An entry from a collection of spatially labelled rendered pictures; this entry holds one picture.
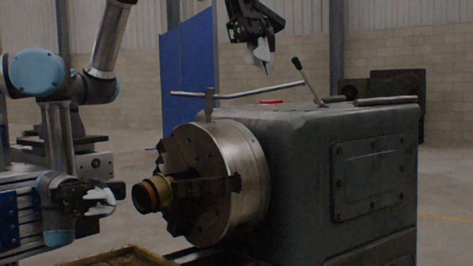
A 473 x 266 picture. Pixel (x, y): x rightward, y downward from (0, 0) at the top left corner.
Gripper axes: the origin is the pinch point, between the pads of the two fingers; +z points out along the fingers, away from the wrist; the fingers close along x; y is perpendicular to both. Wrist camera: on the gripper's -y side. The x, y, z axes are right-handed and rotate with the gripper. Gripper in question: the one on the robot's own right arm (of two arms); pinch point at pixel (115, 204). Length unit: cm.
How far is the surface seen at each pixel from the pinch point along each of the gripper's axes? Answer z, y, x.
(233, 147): 8.6, -26.4, 10.0
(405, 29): -479, -917, 116
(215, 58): -387, -329, 51
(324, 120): 18, -48, 15
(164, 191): 0.7, -11.9, 0.9
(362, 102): 15, -68, 18
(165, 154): -7.5, -17.6, 7.9
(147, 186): -1.0, -8.5, 2.4
